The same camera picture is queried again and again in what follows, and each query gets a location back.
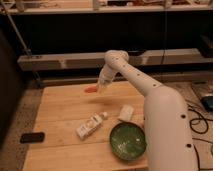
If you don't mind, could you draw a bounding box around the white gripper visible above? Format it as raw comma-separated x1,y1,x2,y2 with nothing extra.
97,69,114,93

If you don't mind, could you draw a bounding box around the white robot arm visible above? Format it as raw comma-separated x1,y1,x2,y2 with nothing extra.
98,50,199,171

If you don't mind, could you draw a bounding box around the green ceramic bowl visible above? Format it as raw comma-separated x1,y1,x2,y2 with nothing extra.
109,122,147,161

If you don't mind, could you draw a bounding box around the grey metal shelf beam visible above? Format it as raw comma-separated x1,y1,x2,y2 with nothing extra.
17,48,213,71

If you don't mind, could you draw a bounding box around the white milk carton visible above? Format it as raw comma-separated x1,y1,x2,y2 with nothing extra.
76,112,108,140

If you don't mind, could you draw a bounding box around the small white box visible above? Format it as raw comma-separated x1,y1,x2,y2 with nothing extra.
118,105,134,122

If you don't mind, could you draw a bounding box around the wooden table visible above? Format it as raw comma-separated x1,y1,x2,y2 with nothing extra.
23,81,148,171

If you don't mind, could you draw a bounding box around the diagonal metal pole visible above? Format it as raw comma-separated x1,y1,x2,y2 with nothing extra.
0,0,42,88

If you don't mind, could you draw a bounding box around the black smartphone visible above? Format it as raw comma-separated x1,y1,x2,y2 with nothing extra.
20,132,45,143

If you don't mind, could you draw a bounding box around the upper wooden shelf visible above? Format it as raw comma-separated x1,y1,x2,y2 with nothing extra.
0,0,213,14

